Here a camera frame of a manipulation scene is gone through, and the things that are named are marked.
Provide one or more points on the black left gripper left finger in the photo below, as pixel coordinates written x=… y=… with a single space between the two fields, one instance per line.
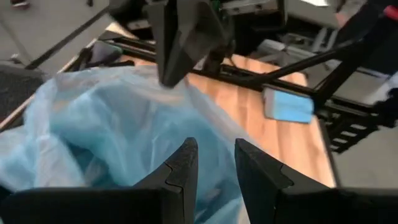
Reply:
x=161 y=202

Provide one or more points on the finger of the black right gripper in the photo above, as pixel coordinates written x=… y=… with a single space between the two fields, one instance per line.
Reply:
x=199 y=34
x=169 y=53

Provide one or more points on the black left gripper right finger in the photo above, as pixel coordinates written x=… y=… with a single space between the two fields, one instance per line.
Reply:
x=280 y=202

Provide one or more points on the large blue bag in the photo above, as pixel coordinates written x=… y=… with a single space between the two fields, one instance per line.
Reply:
x=124 y=124

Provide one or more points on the small blue bag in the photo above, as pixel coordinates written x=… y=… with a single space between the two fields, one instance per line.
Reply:
x=292 y=107

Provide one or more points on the dark grey cloth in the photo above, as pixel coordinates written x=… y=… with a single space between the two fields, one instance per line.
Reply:
x=105 y=51

